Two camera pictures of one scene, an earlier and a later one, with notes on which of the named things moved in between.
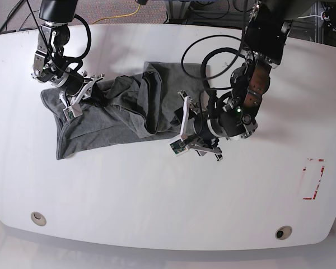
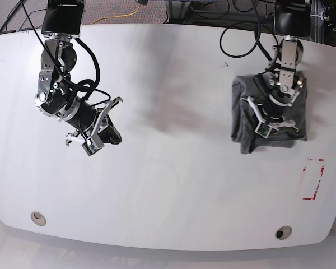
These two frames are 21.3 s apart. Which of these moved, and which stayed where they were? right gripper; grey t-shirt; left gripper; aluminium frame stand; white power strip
Moved: grey t-shirt; right gripper; left gripper
Stayed: white power strip; aluminium frame stand
